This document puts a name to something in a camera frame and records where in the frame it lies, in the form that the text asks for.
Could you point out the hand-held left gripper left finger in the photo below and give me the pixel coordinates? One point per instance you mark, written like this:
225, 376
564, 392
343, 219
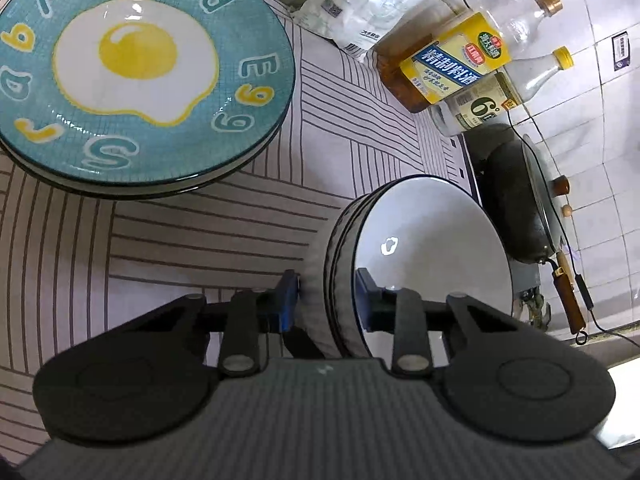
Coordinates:
289, 305

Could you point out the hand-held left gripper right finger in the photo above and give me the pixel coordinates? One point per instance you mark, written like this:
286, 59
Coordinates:
362, 305

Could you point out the white sun print plate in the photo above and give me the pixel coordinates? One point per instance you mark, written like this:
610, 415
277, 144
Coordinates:
150, 192

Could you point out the teal fried egg plate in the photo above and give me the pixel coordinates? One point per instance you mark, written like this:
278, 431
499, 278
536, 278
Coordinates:
135, 60

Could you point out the striped grey mat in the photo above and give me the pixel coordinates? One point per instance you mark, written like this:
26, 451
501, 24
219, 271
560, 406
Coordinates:
200, 240

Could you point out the black wok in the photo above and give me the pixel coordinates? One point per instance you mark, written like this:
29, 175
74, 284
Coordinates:
510, 200

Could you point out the white label clear bottle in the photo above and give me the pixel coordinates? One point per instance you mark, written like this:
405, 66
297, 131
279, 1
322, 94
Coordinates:
480, 107

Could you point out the yellow label cooking wine bottle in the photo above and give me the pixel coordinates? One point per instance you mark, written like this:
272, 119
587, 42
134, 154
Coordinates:
450, 65

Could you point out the white plastic bag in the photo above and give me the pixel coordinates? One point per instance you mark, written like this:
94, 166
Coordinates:
355, 10

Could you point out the wall sticker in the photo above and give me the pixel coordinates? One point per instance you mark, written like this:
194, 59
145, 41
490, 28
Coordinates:
626, 52

